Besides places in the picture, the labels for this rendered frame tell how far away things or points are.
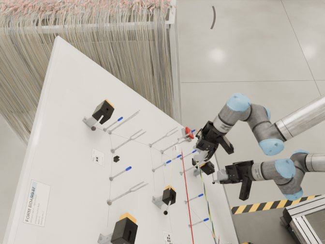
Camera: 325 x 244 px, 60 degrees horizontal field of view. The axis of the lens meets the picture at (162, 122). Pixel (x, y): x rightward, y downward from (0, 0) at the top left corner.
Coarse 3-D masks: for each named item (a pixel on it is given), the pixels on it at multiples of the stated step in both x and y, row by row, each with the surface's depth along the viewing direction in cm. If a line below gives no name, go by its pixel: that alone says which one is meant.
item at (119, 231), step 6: (120, 222) 68; (126, 222) 67; (132, 222) 69; (114, 228) 69; (120, 228) 67; (126, 228) 66; (132, 228) 68; (102, 234) 71; (114, 234) 67; (120, 234) 65; (126, 234) 65; (132, 234) 67; (102, 240) 70; (108, 240) 69; (114, 240) 65; (120, 240) 65; (126, 240) 65; (132, 240) 66
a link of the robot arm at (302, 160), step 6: (300, 150) 121; (294, 156) 120; (300, 156) 118; (306, 156) 116; (312, 156) 114; (318, 156) 112; (324, 156) 110; (294, 162) 118; (300, 162) 116; (306, 162) 114; (312, 162) 112; (318, 162) 111; (324, 162) 109; (300, 168) 115; (306, 168) 115; (312, 168) 113; (318, 168) 111; (324, 168) 109
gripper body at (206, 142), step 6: (204, 126) 114; (210, 126) 109; (198, 132) 118; (204, 132) 113; (210, 132) 111; (216, 132) 109; (198, 138) 117; (204, 138) 113; (210, 138) 114; (198, 144) 113; (204, 144) 113; (210, 144) 113; (216, 144) 113; (210, 150) 115
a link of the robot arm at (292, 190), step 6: (300, 174) 114; (294, 180) 111; (300, 180) 113; (282, 186) 111; (288, 186) 110; (294, 186) 111; (300, 186) 115; (282, 192) 114; (288, 192) 112; (294, 192) 111; (300, 192) 113; (288, 198) 114; (294, 198) 113
